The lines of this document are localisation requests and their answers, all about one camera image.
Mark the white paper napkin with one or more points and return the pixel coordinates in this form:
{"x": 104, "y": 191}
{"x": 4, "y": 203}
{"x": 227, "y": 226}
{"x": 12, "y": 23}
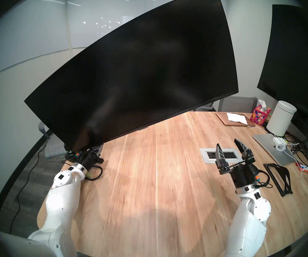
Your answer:
{"x": 236, "y": 117}

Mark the large glass whiteboard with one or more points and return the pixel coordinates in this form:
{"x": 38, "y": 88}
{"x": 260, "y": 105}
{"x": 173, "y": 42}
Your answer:
{"x": 95, "y": 7}

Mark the black wall television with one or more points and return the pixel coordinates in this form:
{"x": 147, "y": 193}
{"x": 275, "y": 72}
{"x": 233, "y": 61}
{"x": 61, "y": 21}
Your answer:
{"x": 290, "y": 58}

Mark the glass whiteboard with blue writing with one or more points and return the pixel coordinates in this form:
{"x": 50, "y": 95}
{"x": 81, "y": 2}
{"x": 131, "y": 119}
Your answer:
{"x": 22, "y": 31}

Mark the black folding laptop stand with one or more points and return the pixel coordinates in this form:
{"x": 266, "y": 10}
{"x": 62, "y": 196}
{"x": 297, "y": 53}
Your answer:
{"x": 284, "y": 182}

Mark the brown leather pad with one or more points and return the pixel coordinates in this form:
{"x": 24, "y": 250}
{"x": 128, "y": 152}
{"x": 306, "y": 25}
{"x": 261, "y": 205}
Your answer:
{"x": 222, "y": 118}

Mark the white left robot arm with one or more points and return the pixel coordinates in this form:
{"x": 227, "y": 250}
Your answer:
{"x": 60, "y": 203}

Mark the white cylindrical bin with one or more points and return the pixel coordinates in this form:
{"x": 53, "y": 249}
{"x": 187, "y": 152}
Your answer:
{"x": 280, "y": 118}

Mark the curved black ultrawide monitor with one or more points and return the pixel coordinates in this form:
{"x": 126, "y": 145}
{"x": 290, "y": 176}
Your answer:
{"x": 132, "y": 71}

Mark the grey table power outlet box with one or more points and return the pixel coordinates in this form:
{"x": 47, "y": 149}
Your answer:
{"x": 204, "y": 155}

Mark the silver closed laptop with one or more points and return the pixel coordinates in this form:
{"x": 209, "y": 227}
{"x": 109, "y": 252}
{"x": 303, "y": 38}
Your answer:
{"x": 268, "y": 146}

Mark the white power adapter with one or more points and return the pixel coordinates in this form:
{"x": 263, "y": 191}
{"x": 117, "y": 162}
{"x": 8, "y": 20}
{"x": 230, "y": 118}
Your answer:
{"x": 278, "y": 140}

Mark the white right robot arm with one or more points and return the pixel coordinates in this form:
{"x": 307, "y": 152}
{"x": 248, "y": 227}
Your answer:
{"x": 247, "y": 227}

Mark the colourful floral tissue box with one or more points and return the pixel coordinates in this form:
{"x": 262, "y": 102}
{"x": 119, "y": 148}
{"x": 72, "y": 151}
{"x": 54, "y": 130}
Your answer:
{"x": 260, "y": 116}

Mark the white and orange marker box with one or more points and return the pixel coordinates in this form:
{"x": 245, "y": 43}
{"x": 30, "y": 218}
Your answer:
{"x": 304, "y": 169}

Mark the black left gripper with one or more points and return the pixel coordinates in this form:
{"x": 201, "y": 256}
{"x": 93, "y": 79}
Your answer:
{"x": 89, "y": 158}

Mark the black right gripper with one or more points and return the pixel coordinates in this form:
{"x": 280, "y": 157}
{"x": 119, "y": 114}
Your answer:
{"x": 243, "y": 174}

